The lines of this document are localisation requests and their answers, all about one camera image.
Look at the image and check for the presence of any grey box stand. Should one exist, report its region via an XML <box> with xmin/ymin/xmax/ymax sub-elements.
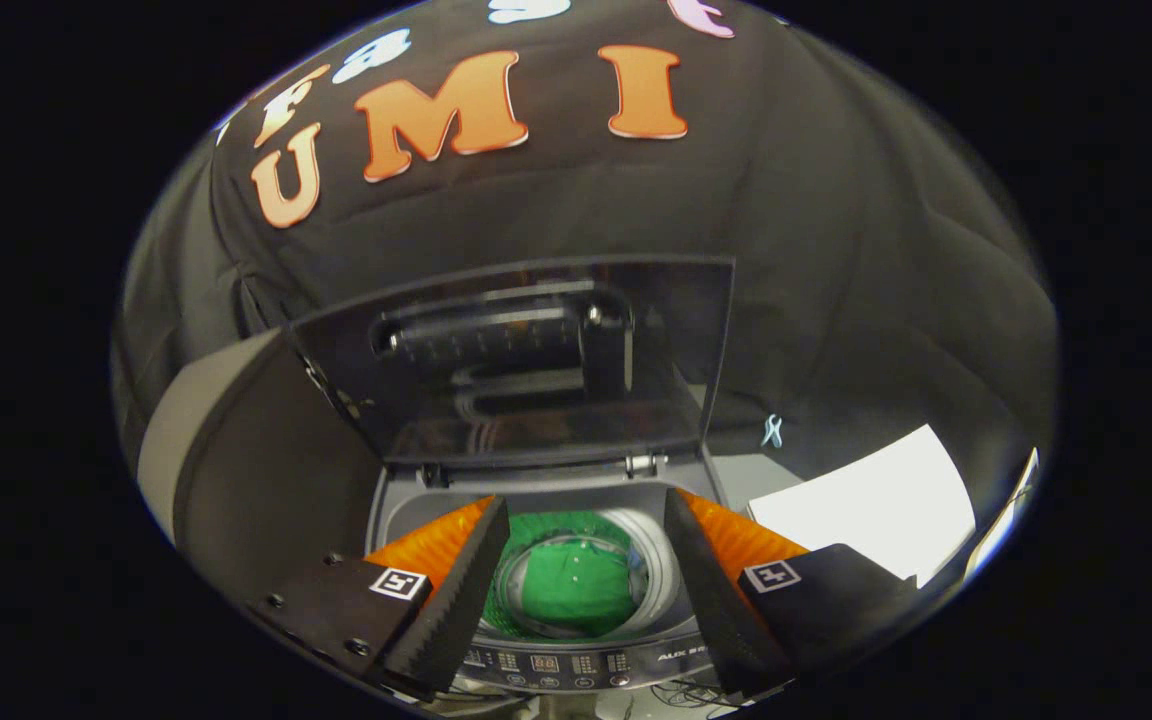
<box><xmin>136</xmin><ymin>328</ymin><xmax>387</xmax><ymax>606</ymax></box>

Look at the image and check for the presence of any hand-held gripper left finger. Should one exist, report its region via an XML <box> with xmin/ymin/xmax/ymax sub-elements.
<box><xmin>246</xmin><ymin>497</ymin><xmax>512</xmax><ymax>701</ymax></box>

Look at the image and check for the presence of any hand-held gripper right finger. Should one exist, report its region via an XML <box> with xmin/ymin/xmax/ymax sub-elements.
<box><xmin>664</xmin><ymin>490</ymin><xmax>919</xmax><ymax>699</ymax></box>

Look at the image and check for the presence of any white power strip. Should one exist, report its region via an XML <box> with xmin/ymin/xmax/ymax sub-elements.
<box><xmin>966</xmin><ymin>447</ymin><xmax>1041</xmax><ymax>581</ymax></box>

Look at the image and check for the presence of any dark washing machine lid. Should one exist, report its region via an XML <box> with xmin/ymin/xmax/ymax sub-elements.
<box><xmin>286</xmin><ymin>255</ymin><xmax>737</xmax><ymax>471</ymax></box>

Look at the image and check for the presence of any white flat board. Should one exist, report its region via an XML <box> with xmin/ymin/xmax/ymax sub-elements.
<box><xmin>746</xmin><ymin>424</ymin><xmax>977</xmax><ymax>589</ymax></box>

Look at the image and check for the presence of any green polo shirt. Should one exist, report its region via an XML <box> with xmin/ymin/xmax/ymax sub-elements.
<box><xmin>484</xmin><ymin>512</ymin><xmax>649</xmax><ymax>639</ymax></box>

